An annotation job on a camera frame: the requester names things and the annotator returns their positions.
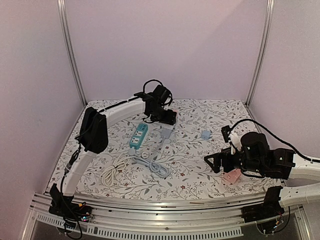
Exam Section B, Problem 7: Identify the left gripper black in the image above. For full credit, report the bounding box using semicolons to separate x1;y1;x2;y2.
149;106;177;126

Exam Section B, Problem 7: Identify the left aluminium frame post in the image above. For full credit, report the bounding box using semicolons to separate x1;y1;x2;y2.
57;0;88;107

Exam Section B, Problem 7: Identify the small blue charger plug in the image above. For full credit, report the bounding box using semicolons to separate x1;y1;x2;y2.
200;130;211;140

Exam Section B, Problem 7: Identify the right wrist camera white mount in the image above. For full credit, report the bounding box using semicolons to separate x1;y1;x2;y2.
221;125;242;155

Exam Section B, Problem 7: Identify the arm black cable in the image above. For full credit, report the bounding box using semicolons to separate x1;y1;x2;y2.
59;79;173;198
229;118;320;163

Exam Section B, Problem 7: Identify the right aluminium frame post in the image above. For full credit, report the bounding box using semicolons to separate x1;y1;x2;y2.
245;0;275;109

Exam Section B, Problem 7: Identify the front aluminium rail base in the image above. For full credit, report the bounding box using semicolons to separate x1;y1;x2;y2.
21;193;308;240

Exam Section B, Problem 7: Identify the light blue power strip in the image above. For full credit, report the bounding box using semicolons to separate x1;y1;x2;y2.
160;126;174;140

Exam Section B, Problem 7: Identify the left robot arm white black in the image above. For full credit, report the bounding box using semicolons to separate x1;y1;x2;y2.
48;83;177;221

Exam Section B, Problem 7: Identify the floral patterned table mat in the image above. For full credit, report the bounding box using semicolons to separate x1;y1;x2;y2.
49;98;285;202

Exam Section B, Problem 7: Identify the aluminium frame post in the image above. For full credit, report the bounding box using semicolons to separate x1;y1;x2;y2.
245;0;275;109
57;0;88;107

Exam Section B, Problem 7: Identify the pink cube socket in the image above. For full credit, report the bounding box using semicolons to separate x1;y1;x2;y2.
223;169;242;185

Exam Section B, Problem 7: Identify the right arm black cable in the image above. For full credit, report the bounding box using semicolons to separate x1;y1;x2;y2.
229;118;320;163

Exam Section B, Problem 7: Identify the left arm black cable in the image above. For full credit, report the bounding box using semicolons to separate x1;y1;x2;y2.
59;79;173;198

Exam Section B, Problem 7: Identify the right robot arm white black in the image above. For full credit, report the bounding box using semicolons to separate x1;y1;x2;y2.
204;131;320;223

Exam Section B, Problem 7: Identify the teal power strip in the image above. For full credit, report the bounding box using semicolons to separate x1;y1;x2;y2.
129;123;149;150

